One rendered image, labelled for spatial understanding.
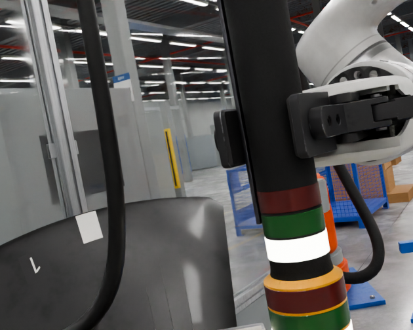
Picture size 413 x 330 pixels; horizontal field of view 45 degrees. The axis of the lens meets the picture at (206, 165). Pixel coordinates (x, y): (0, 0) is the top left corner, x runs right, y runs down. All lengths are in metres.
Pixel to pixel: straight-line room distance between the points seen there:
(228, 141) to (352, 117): 0.07
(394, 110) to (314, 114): 0.06
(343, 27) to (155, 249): 0.26
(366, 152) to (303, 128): 0.07
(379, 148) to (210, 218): 0.17
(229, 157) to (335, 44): 0.24
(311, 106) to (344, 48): 0.23
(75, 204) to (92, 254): 0.66
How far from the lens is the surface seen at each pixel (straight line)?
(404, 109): 0.30
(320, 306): 0.27
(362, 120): 0.29
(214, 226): 0.42
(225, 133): 0.27
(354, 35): 0.49
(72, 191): 1.06
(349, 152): 0.32
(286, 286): 0.27
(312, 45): 0.49
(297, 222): 0.26
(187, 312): 0.37
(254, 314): 1.60
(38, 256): 0.42
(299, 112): 0.25
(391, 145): 0.31
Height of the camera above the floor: 1.47
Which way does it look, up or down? 3 degrees down
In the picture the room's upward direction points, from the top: 10 degrees counter-clockwise
